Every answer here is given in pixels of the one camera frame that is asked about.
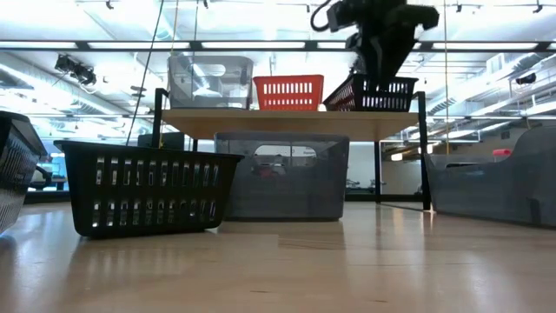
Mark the black plastic basket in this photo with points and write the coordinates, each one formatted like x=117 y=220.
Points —
x=391 y=97
x=147 y=191
x=17 y=174

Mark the black overhead frame bar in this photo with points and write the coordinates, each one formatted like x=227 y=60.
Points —
x=82 y=45

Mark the black curved bar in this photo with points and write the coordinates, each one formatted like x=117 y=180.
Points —
x=44 y=174

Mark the orange plastic basket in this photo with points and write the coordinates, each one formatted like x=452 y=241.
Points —
x=289 y=102

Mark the wooden shelf with black legs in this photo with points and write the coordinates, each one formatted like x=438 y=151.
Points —
x=282 y=124

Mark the black ceiling-mounted device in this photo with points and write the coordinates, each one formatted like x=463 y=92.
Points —
x=76 y=69

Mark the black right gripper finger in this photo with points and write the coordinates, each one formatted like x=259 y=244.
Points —
x=394 y=56
x=373 y=56

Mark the red container lid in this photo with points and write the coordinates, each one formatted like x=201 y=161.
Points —
x=501 y=152

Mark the translucent gray plastic bin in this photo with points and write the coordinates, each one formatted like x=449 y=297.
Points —
x=208 y=87
x=491 y=191
x=282 y=191

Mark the small black ceiling fixture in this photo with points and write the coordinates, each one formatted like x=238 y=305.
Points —
x=526 y=78

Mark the black aluminium table frame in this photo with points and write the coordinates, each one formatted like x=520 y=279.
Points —
x=43 y=197

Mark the black monitor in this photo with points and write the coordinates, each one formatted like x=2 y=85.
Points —
x=167 y=140

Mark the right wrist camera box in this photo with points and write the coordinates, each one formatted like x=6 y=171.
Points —
x=343 y=16

